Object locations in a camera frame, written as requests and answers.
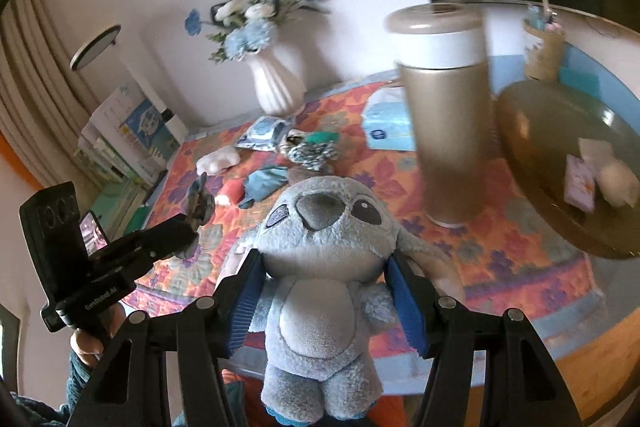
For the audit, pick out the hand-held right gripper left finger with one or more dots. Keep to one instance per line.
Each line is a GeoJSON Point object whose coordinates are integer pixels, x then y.
{"type": "Point", "coordinates": [246, 302]}

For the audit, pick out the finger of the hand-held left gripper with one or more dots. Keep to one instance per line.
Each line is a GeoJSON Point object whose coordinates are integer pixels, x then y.
{"type": "Point", "coordinates": [201, 202]}

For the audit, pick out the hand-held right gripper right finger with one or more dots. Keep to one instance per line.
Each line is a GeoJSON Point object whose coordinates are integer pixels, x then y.
{"type": "Point", "coordinates": [405, 302]}

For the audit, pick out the blue plush toy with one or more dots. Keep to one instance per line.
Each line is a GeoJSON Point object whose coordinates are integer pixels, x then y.
{"type": "Point", "coordinates": [320, 257]}

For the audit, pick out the green fuzzy pouch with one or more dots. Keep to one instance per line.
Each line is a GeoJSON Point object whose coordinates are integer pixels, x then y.
{"type": "Point", "coordinates": [322, 138]}

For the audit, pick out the person's left forearm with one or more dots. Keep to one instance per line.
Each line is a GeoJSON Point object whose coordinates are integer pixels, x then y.
{"type": "Point", "coordinates": [45, 407]}

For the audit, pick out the red and white soft toy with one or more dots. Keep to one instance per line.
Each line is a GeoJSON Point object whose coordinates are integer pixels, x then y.
{"type": "Point", "coordinates": [234, 193]}

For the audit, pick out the person's left hand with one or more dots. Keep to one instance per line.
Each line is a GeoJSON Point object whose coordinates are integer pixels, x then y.
{"type": "Point", "coordinates": [87, 342]}

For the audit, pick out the blue cloth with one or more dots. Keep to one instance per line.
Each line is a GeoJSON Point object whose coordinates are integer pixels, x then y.
{"type": "Point", "coordinates": [262, 184]}

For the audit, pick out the green box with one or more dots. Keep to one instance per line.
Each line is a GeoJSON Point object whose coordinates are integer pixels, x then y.
{"type": "Point", "coordinates": [125, 202]}

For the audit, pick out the blue wet wipes pack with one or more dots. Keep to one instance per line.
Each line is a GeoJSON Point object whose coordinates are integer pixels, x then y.
{"type": "Point", "coordinates": [262, 132]}

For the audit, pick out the stack of books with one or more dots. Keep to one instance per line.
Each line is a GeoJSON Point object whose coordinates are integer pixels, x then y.
{"type": "Point", "coordinates": [130, 132]}

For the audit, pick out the floral tablecloth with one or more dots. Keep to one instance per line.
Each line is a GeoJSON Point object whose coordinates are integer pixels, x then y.
{"type": "Point", "coordinates": [500, 257]}

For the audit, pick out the striped scrunchie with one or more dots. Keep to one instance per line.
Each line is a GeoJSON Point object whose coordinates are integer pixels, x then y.
{"type": "Point", "coordinates": [305, 154]}

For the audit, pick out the white ribbed vase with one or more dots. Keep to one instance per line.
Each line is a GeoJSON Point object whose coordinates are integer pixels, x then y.
{"type": "Point", "coordinates": [275, 82]}

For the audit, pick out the blue artificial flowers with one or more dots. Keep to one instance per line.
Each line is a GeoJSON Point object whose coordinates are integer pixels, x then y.
{"type": "Point", "coordinates": [250, 32]}

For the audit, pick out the blue tissue pack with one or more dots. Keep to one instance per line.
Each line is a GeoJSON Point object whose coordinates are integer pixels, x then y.
{"type": "Point", "coordinates": [387, 122]}

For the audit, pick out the round white lamp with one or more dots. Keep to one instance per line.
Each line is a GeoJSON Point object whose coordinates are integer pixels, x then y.
{"type": "Point", "coordinates": [95, 47]}

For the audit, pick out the beige curtain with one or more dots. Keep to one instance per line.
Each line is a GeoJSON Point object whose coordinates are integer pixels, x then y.
{"type": "Point", "coordinates": [35, 57]}

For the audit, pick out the pink card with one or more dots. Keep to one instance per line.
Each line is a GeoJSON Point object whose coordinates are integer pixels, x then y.
{"type": "Point", "coordinates": [580, 184]}

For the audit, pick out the brown glass bowl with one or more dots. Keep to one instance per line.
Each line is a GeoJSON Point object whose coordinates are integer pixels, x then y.
{"type": "Point", "coordinates": [545, 142]}

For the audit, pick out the white crumpled tissue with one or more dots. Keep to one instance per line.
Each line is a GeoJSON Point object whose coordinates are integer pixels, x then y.
{"type": "Point", "coordinates": [617, 182]}
{"type": "Point", "coordinates": [595, 151]}

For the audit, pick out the brown pen holder cup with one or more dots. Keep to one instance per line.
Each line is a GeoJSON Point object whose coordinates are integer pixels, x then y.
{"type": "Point", "coordinates": [542, 54]}

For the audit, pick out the bunch of pens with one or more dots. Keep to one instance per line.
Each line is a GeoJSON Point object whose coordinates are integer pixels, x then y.
{"type": "Point", "coordinates": [542, 14]}

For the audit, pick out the black wall socket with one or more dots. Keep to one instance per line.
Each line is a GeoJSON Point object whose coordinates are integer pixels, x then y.
{"type": "Point", "coordinates": [168, 115]}

